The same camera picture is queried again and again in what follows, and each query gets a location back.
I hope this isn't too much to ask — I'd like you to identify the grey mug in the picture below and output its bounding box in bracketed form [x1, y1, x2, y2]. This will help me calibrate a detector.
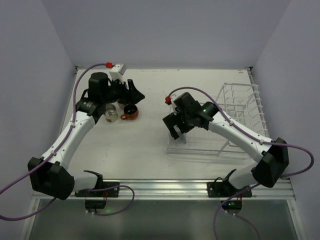
[173, 130, 187, 145]

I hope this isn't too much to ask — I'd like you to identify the orange ceramic mug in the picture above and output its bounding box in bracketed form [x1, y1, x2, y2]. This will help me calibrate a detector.
[120, 104, 139, 120]

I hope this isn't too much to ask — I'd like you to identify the beige plastic cup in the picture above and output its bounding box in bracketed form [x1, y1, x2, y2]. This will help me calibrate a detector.
[117, 102, 127, 110]

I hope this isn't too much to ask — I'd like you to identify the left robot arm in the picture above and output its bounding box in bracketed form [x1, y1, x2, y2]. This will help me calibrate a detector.
[27, 72, 145, 200]

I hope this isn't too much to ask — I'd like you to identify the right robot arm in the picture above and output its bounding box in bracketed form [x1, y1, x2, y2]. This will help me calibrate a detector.
[163, 92, 289, 197]

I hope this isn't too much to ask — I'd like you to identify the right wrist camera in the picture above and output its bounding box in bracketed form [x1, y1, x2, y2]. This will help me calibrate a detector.
[170, 93, 179, 115]

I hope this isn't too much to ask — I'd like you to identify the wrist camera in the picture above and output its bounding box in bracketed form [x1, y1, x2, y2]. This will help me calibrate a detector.
[109, 63, 127, 83]
[170, 93, 179, 115]

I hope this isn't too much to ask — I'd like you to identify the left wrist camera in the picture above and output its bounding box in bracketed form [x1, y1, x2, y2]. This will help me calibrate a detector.
[109, 63, 127, 83]

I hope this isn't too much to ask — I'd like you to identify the white wire dish rack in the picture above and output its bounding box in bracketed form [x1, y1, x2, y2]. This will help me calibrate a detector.
[166, 82, 269, 159]

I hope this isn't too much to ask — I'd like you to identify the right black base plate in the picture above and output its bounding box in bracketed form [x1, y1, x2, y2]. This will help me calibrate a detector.
[206, 177, 246, 198]

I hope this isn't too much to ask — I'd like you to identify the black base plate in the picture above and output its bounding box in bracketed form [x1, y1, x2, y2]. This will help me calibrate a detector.
[74, 181, 120, 198]
[206, 177, 246, 198]

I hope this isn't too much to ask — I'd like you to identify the aluminium mounting rail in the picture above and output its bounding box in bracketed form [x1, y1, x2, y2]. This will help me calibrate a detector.
[32, 177, 293, 201]

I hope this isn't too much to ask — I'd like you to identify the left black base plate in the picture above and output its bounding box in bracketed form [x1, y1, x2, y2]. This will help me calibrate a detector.
[74, 181, 120, 198]

